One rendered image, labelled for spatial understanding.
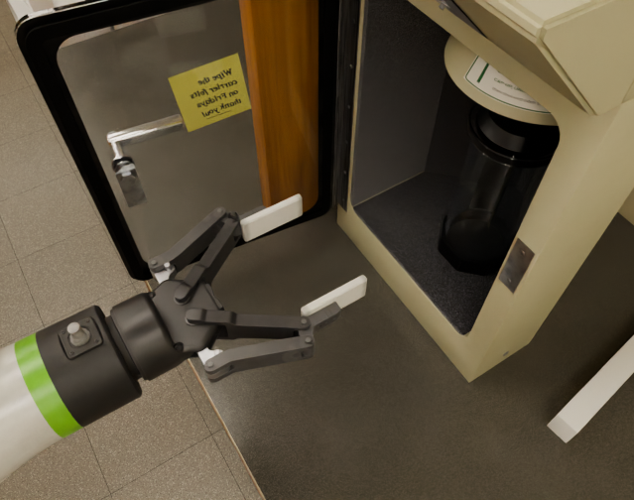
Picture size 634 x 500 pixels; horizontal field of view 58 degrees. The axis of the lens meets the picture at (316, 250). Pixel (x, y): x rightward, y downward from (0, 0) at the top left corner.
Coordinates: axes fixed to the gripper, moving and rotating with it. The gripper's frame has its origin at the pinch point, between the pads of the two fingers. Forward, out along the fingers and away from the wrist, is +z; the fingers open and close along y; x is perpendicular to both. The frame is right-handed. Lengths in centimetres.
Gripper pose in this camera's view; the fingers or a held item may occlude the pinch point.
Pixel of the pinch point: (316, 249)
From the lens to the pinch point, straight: 58.1
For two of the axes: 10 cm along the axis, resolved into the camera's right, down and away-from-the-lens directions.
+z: 8.5, -4.3, 3.1
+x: 0.0, 5.8, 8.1
